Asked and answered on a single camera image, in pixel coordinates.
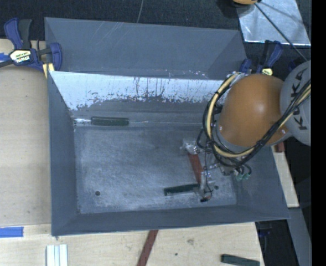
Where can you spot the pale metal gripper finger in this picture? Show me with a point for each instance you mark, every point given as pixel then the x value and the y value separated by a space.
pixel 190 145
pixel 207 184

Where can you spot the dark green flat block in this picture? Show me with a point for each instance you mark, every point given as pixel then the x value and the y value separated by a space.
pixel 238 260
pixel 180 189
pixel 110 121

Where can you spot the grey metal bin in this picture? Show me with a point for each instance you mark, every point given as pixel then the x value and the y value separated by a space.
pixel 140 159

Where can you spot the pale wood board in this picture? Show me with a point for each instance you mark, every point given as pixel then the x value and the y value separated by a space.
pixel 21 148

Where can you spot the black cylinder on white bracket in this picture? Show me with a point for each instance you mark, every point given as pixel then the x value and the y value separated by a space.
pixel 204 200

